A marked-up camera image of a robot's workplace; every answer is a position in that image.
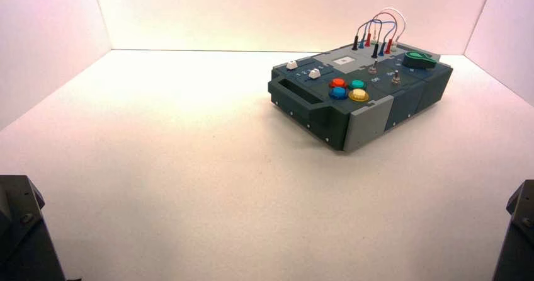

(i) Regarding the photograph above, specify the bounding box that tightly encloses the yellow push button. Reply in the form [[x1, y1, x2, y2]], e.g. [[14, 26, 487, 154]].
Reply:
[[348, 88, 370, 103]]

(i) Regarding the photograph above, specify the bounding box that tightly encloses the dark teal task box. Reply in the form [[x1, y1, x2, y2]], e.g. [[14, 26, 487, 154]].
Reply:
[[267, 41, 454, 152]]

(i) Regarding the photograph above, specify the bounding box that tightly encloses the green rotary knob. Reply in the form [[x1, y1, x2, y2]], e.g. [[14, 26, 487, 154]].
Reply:
[[402, 51, 437, 70]]

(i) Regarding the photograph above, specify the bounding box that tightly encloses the black jumper cable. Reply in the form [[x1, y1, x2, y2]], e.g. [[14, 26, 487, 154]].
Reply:
[[351, 20, 383, 59]]

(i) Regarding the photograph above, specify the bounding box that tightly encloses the blue jumper cable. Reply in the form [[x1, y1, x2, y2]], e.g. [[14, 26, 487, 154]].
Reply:
[[358, 20, 397, 57]]

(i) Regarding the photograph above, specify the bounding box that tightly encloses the red jumper cable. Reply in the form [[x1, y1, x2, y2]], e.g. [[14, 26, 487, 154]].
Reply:
[[364, 11, 399, 55]]

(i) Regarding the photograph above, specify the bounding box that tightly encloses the white jumper cable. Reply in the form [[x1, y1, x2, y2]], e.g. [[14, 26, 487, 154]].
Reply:
[[373, 7, 407, 51]]

